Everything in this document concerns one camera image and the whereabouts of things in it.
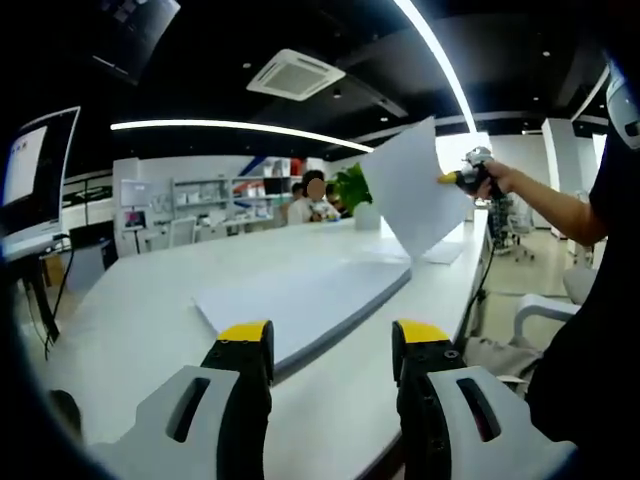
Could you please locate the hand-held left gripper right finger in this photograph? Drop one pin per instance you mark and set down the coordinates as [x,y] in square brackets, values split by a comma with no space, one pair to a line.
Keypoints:
[430,400]

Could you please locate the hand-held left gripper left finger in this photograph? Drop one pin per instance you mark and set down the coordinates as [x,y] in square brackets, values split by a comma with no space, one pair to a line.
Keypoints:
[235,400]

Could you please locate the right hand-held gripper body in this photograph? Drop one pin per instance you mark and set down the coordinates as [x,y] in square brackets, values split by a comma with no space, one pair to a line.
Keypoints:
[477,172]

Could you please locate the single white paper sheet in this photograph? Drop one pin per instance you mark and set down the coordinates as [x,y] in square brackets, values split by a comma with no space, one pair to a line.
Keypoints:
[415,190]

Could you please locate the thin paper pile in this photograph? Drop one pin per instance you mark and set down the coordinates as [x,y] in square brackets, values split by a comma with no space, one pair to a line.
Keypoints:
[445,252]

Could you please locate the white paper document stack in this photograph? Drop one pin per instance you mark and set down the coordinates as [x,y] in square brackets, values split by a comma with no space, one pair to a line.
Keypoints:
[310,305]

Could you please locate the person's right hand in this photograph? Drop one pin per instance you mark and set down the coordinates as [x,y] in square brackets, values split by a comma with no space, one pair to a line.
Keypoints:
[502,180]

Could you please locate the person's light grey trousers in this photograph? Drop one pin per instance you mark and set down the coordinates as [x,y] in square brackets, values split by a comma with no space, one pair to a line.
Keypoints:
[505,360]

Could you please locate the white plant pot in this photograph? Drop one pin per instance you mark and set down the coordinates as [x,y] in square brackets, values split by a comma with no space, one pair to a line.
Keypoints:
[367,217]

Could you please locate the green leafy plant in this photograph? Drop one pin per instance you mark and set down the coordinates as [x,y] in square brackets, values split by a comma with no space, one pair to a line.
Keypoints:
[352,187]

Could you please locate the ceiling light strip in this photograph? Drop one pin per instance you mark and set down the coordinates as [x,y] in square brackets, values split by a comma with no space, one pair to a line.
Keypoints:
[150,123]
[452,70]

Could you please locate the white chest-worn device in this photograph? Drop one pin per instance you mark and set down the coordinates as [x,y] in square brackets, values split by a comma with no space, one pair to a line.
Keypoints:
[625,110]

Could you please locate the ceiling air conditioner unit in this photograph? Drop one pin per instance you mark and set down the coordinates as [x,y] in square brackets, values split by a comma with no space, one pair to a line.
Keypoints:
[295,75]

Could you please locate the small kiosk screen on stand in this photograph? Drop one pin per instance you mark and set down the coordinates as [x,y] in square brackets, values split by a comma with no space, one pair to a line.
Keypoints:
[135,220]

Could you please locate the dark wide display panel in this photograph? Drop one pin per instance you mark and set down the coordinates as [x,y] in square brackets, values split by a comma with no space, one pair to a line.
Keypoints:
[90,235]

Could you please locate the rolling monitor stand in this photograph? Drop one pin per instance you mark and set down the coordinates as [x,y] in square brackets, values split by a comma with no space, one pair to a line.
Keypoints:
[30,247]

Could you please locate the computer monitor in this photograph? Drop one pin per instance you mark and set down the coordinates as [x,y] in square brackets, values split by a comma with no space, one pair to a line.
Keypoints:
[45,190]

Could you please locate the white wall shelving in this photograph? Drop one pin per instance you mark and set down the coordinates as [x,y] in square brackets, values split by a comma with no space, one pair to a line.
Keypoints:
[225,195]

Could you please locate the wall mounted display screen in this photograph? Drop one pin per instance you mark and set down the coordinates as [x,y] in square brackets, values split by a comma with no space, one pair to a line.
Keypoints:
[136,192]

